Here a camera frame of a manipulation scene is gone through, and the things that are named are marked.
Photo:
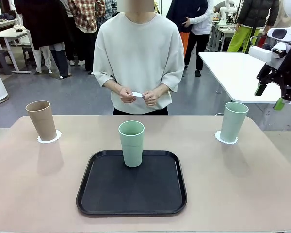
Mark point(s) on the pale green plastic cup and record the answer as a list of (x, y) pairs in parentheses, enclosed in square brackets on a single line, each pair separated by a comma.
[(132, 153), (232, 126)]

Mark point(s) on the brown paper cup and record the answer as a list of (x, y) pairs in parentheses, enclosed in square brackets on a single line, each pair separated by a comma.
[(44, 123)]

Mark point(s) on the person's right forearm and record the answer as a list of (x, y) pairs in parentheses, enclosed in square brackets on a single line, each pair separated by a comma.
[(112, 86)]

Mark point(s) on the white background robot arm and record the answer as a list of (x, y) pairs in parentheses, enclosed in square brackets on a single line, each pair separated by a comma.
[(224, 9)]

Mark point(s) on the person's left forearm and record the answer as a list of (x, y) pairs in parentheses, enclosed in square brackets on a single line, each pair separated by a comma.
[(162, 89)]

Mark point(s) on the person's left hand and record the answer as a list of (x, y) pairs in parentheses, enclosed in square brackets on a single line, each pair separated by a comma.
[(152, 97)]

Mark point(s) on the person's right hand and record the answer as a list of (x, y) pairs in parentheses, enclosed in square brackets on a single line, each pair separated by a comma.
[(126, 95)]

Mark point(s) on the large white folding table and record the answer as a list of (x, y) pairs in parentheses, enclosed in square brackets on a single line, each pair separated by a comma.
[(232, 77)]

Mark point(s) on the black tripod pole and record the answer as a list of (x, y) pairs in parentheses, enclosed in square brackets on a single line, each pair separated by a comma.
[(249, 41)]

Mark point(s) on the bystander in beige jacket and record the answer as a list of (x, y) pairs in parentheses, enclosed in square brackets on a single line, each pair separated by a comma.
[(280, 19)]

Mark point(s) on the white background workbench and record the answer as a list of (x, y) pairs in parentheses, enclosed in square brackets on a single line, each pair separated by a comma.
[(223, 30)]

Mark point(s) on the bystander in lime trousers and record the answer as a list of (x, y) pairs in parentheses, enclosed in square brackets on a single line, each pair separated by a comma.
[(254, 12)]

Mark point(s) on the bystander in white sweater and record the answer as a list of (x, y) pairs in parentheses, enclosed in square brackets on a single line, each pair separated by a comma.
[(203, 24)]

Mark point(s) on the bystander in navy top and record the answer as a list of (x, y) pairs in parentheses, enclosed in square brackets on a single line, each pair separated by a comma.
[(177, 12)]

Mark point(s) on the person in beige shirt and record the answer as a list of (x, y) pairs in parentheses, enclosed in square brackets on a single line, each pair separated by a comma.
[(138, 48)]

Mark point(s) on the black plastic serving tray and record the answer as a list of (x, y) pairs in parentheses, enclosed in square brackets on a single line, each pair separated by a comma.
[(126, 191)]

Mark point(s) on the bystander in blue plaid shirt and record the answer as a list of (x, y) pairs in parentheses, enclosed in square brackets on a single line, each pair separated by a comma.
[(108, 9)]

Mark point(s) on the bystander in red plaid shirt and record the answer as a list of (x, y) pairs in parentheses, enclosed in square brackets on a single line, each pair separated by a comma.
[(86, 14)]

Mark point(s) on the grey plastic step stool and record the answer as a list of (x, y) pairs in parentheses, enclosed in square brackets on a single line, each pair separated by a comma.
[(3, 57), (29, 52)]

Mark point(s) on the small black white object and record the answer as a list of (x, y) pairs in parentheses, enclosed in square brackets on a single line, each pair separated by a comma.
[(19, 28)]

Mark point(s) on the white height-adjustable desk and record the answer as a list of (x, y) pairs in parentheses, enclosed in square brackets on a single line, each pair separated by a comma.
[(7, 34)]

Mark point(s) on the dark blue cloth bundle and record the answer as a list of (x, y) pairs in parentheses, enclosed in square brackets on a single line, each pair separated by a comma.
[(7, 16)]

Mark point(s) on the white background desk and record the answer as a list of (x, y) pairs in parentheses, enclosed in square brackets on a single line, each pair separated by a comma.
[(2, 22)]

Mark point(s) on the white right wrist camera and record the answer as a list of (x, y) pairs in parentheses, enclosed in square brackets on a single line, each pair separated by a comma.
[(259, 54)]

